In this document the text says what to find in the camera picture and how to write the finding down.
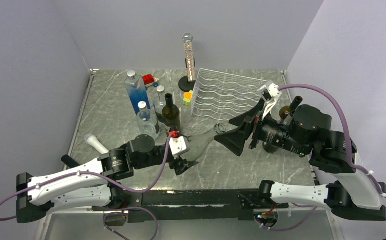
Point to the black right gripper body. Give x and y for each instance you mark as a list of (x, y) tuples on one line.
[(258, 120)]

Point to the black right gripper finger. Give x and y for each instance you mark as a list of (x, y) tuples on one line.
[(234, 140), (238, 120)]

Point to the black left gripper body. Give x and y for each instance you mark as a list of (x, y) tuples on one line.
[(171, 160)]

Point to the green wine bottle brown label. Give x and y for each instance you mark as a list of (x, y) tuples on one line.
[(270, 148)]

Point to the clear glass wine bottle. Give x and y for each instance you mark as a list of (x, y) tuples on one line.
[(198, 143)]

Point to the dark green wine bottle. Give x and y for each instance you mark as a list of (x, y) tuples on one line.
[(171, 114)]

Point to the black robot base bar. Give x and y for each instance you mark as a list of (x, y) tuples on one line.
[(170, 205)]

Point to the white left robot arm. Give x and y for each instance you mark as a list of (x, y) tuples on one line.
[(96, 183)]

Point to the green wine bottle rear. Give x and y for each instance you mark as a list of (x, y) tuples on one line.
[(287, 110)]

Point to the clear round glass bottle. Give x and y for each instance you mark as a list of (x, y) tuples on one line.
[(147, 121)]

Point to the clear bottle dark label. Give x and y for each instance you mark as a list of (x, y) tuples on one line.
[(159, 103)]

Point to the tall blue square bottle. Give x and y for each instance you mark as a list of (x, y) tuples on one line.
[(136, 90)]

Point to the yellow green toy blocks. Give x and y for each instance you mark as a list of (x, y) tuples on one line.
[(187, 98)]

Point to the black microphone stand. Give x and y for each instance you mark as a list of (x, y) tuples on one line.
[(186, 83)]

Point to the red toy block car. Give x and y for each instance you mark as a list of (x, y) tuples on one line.
[(149, 81)]

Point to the white handheld microphone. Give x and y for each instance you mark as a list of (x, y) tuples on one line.
[(93, 142)]

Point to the glitter microphone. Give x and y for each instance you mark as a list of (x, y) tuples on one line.
[(189, 57)]

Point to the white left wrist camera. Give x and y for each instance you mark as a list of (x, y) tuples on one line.
[(178, 144)]

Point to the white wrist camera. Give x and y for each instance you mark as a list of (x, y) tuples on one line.
[(271, 94), (178, 144)]

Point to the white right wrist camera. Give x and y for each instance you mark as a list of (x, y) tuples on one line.
[(271, 94)]

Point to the white wire wine rack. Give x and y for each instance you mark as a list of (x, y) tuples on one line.
[(224, 94)]

